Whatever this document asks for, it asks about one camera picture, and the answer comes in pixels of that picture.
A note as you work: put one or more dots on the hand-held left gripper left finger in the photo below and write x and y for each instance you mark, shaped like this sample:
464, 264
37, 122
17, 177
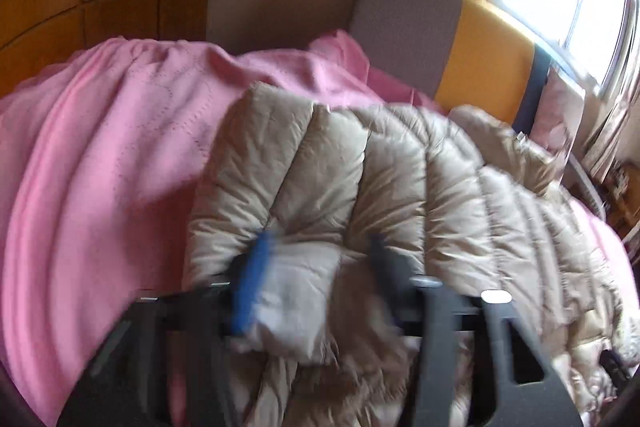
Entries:
249, 289

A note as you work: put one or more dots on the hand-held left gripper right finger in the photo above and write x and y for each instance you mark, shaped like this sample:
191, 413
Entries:
392, 274

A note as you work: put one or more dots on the beige puffer jacket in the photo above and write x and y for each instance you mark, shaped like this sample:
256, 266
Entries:
325, 157

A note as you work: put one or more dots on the pink bed sheet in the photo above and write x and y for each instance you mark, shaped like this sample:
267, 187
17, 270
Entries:
372, 77

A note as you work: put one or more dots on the pink dotted blanket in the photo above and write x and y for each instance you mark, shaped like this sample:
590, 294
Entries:
100, 157

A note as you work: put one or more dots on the white deer print pillow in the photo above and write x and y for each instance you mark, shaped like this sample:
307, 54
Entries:
557, 112

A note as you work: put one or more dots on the grey yellow blue headboard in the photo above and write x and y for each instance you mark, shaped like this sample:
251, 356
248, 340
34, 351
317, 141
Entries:
480, 57

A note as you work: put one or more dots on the grey curved rail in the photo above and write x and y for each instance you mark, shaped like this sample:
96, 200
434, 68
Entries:
587, 184

